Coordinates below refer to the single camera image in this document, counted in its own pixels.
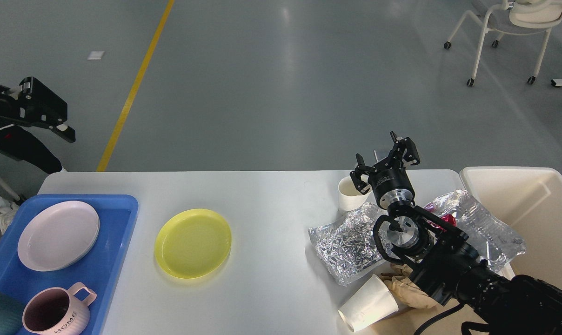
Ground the white floor marker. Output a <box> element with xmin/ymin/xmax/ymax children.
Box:
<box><xmin>87</xmin><ymin>51</ymin><xmax>105</xmax><ymax>60</ymax></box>

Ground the silver foil bag left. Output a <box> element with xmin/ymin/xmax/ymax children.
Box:
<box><xmin>308</xmin><ymin>203</ymin><xmax>387</xmax><ymax>286</ymax></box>

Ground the crumpled brown paper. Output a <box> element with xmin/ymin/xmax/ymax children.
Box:
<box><xmin>380</xmin><ymin>263</ymin><xmax>438</xmax><ymax>309</ymax></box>

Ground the pink white plate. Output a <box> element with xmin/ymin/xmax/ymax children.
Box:
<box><xmin>17</xmin><ymin>200</ymin><xmax>100</xmax><ymax>272</ymax></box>

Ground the upright white paper cup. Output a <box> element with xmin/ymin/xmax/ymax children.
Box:
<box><xmin>338</xmin><ymin>176</ymin><xmax>372</xmax><ymax>213</ymax></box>

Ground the silver foil bag right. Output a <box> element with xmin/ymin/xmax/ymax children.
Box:
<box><xmin>424</xmin><ymin>189</ymin><xmax>527</xmax><ymax>272</ymax></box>

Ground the yellow plastic plate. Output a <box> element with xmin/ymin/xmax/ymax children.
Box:
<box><xmin>154</xmin><ymin>208</ymin><xmax>232</xmax><ymax>280</ymax></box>

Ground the pink HOME mug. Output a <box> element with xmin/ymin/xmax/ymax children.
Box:
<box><xmin>22</xmin><ymin>282</ymin><xmax>97</xmax><ymax>335</ymax></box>

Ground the blue plastic tray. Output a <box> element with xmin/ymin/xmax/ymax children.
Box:
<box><xmin>0</xmin><ymin>194</ymin><xmax>138</xmax><ymax>335</ymax></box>

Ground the crushed red soda can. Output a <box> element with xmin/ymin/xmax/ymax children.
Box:
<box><xmin>426</xmin><ymin>213</ymin><xmax>457</xmax><ymax>231</ymax></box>

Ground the white office chair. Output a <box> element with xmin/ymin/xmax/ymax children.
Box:
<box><xmin>443</xmin><ymin>0</ymin><xmax>562</xmax><ymax>87</ymax></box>

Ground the beige plastic bin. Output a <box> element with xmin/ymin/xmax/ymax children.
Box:
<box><xmin>460</xmin><ymin>167</ymin><xmax>562</xmax><ymax>332</ymax></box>

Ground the lying white paper cup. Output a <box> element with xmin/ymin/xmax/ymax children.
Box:
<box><xmin>338</xmin><ymin>275</ymin><xmax>399</xmax><ymax>332</ymax></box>

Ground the clear floor plate left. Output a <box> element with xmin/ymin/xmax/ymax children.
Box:
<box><xmin>373</xmin><ymin>150</ymin><xmax>391</xmax><ymax>165</ymax></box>

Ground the flat brown paper sheet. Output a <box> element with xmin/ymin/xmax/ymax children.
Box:
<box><xmin>369</xmin><ymin>297</ymin><xmax>487</xmax><ymax>335</ymax></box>

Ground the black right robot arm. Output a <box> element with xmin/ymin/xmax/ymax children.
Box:
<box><xmin>350</xmin><ymin>132</ymin><xmax>562</xmax><ymax>335</ymax></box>

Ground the silver foil bag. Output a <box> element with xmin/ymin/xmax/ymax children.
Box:
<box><xmin>308</xmin><ymin>203</ymin><xmax>387</xmax><ymax>286</ymax></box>
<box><xmin>424</xmin><ymin>189</ymin><xmax>527</xmax><ymax>272</ymax></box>

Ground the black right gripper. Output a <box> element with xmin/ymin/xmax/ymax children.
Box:
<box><xmin>349</xmin><ymin>131</ymin><xmax>421</xmax><ymax>210</ymax></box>

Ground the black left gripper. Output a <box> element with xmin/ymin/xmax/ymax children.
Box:
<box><xmin>0</xmin><ymin>77</ymin><xmax>75</xmax><ymax>143</ymax></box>

